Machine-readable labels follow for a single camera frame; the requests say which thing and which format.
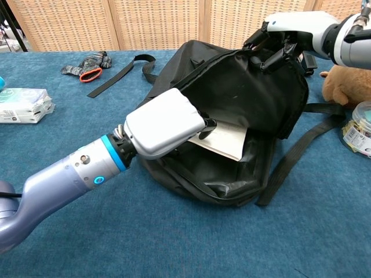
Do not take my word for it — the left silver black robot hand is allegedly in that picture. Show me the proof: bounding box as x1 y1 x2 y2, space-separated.
123 88 217 160

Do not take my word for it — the woven wooden folding screen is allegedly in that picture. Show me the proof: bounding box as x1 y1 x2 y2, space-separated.
5 0 371 53

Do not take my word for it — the white yellow spiral notebook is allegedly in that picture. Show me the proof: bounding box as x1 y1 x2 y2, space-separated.
188 121 248 162

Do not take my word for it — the clear jar of clips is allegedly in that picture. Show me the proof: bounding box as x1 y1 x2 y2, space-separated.
341 101 371 159

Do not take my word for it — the grey striped knit glove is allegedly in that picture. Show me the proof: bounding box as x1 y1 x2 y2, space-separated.
60 51 113 84

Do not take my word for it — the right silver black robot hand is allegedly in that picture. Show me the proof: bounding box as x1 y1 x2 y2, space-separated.
242 10 340 73

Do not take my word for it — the black clip device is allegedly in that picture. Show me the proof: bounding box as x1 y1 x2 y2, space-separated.
298 52 319 77

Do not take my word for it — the blue carpet table cover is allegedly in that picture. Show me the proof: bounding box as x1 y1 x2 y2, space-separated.
0 47 371 278

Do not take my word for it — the black backpack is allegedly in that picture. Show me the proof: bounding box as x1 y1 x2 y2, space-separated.
88 40 347 207

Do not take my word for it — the tissue packet bundle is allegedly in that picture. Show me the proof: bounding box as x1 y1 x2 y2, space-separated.
0 88 56 125

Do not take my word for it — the black tripod stand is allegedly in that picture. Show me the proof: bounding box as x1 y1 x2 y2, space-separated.
0 0 28 53

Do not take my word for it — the brown plush toy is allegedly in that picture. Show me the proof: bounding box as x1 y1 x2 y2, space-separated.
319 65 371 109

